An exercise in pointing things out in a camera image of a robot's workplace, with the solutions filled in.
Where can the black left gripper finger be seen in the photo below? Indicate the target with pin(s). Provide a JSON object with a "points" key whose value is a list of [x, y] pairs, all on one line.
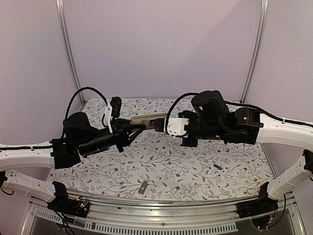
{"points": [[134, 130], [121, 122]]}

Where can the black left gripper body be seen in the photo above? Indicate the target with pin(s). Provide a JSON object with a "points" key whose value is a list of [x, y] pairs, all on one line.
{"points": [[119, 136]]}

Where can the left aluminium frame post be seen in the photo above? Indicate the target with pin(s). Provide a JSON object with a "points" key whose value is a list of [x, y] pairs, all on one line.
{"points": [[66, 41]]}

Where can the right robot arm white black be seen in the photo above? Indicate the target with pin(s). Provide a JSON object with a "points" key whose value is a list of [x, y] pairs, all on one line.
{"points": [[212, 120]]}

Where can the right aluminium frame post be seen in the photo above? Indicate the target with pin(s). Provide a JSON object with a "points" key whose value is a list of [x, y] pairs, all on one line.
{"points": [[256, 49]]}

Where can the black battery front right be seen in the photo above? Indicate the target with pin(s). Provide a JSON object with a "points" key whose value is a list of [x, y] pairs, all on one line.
{"points": [[217, 166]]}

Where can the white remote control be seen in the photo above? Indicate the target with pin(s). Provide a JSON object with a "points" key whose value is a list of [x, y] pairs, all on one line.
{"points": [[147, 119]]}

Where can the aluminium frame post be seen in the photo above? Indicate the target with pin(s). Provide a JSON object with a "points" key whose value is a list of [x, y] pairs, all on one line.
{"points": [[66, 41], [256, 49]]}

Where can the floral patterned table mat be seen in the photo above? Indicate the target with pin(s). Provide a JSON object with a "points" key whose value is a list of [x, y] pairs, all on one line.
{"points": [[173, 172]]}

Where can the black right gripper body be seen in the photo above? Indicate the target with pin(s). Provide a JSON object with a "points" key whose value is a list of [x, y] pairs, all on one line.
{"points": [[190, 144]]}

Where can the grey battery compartment cover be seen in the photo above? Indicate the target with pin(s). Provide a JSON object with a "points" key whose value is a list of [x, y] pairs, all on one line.
{"points": [[143, 188]]}

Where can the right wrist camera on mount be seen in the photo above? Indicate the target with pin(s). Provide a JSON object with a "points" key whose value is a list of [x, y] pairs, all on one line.
{"points": [[175, 126]]}

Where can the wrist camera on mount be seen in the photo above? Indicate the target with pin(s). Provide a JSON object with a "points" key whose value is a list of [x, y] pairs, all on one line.
{"points": [[112, 111], [175, 126]]}

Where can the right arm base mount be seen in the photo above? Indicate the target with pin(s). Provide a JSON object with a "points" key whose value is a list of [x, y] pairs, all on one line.
{"points": [[262, 204]]}

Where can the white slotted cable duct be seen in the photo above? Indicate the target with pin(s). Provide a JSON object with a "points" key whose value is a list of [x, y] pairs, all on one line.
{"points": [[157, 219]]}

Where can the front aluminium rail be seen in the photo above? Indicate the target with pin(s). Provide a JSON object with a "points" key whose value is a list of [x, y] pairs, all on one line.
{"points": [[286, 221]]}

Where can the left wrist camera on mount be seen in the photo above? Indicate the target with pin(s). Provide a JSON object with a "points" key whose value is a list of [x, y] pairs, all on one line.
{"points": [[112, 111]]}

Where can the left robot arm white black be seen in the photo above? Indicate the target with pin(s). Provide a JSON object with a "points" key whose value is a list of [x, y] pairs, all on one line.
{"points": [[80, 140]]}

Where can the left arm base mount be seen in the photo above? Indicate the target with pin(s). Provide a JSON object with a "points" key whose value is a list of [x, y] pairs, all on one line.
{"points": [[63, 204]]}

